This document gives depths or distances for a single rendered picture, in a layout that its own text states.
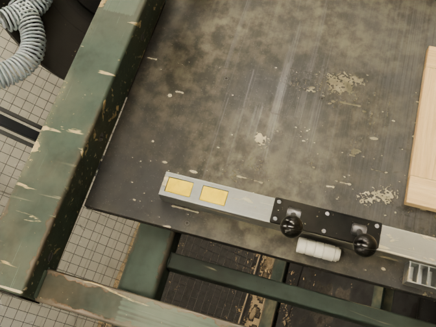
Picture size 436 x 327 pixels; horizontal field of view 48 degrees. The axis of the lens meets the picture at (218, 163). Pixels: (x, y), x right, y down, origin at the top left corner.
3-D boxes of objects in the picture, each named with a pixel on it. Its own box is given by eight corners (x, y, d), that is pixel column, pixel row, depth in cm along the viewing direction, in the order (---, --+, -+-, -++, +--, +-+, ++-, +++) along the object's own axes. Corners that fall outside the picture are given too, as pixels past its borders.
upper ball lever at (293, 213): (301, 224, 92) (300, 243, 79) (281, 219, 93) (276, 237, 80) (305, 205, 92) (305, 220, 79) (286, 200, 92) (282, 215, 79)
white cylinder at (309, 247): (294, 253, 93) (336, 264, 92) (296, 250, 90) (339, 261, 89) (298, 239, 94) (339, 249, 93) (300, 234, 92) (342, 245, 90)
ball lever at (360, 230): (365, 241, 90) (375, 263, 77) (344, 235, 91) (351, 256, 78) (370, 221, 90) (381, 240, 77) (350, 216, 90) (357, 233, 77)
